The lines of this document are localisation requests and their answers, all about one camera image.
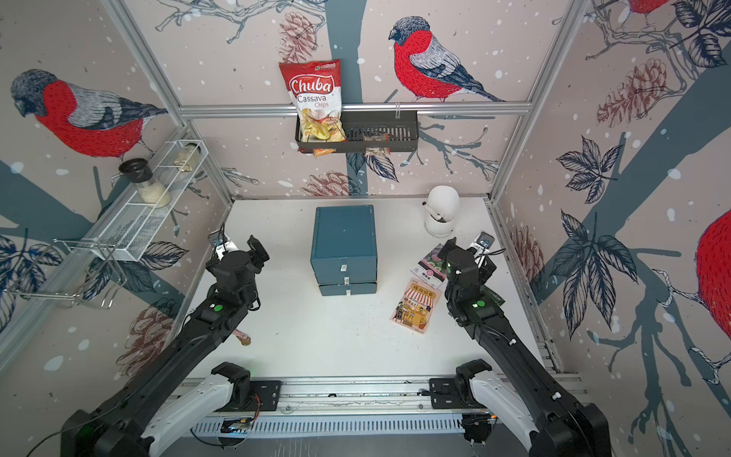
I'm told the pink flower seed bag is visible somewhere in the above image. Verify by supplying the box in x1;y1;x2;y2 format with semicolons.
411;244;447;289

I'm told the orange shop seed bag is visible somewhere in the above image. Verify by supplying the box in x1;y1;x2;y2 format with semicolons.
390;278;442;333

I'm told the teal drawer cabinet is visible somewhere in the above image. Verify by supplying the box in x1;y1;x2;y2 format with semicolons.
310;205;378;296

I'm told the green gourd seed bag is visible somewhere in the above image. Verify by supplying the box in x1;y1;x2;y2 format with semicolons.
484;286;504;307

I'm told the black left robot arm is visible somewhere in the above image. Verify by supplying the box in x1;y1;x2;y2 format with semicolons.
60;237;270;456

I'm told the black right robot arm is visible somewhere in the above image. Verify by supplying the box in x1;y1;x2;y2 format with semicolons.
438;239;612;456

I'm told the white utensil holder cup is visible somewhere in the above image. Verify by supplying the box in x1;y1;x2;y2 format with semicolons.
422;186;461;238

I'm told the black lid spice jar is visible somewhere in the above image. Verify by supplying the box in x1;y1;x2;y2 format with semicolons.
118;158;171;209

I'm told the small pale jar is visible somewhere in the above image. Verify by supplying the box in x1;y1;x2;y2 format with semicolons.
172;143;200;173

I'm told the snack packet in basket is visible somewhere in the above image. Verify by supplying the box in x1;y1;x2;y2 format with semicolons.
363;133;391;157

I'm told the red cassava chips bag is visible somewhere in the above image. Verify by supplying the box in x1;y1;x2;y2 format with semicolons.
279;59;346;157

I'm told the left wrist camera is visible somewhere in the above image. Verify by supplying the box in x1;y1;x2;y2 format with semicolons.
207;232;238;259

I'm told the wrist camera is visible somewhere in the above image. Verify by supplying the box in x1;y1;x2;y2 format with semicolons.
468;232;495;257
207;232;238;259

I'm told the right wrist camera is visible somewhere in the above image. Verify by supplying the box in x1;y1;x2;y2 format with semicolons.
468;232;495;257

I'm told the cream handled utensil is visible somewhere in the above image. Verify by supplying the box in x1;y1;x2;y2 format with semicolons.
422;201;445;223

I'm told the pink handled fork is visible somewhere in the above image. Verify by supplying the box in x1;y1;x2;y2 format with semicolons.
233;329;251;347

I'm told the wire hook rack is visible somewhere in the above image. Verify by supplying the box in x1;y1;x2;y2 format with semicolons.
1;237;129;313

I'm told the white wire shelf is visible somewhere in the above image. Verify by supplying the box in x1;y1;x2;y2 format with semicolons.
80;139;209;262

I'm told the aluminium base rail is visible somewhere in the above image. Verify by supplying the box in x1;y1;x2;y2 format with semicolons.
146;371;537;454

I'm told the black wall basket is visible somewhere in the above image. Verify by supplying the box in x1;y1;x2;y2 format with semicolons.
295;110;419;153

